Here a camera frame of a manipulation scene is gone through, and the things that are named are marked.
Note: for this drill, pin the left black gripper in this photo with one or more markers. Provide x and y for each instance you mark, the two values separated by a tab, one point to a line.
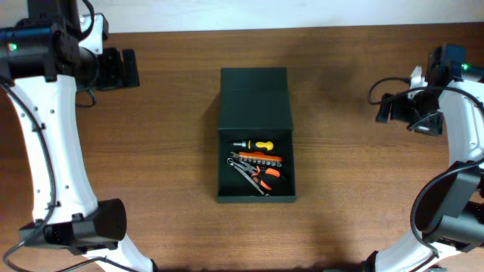
122	63

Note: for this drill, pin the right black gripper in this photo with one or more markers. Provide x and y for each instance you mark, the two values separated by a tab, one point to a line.
432	126

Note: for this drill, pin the dark green box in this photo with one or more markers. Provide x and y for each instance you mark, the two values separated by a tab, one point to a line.
254	105

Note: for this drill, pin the orange socket bit rail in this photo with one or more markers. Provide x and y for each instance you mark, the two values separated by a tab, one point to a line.
261	159

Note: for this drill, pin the silver metal wrench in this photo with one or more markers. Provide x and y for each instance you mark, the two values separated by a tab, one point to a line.
242	171

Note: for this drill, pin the yellow black screwdriver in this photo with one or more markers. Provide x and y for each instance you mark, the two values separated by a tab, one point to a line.
254	145

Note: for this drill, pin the orange black long-nose pliers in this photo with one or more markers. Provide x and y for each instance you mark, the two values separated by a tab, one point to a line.
270	180

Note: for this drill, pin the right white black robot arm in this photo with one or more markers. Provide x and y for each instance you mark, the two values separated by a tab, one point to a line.
445	97

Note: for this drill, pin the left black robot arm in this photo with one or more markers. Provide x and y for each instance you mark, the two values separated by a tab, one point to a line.
47	59

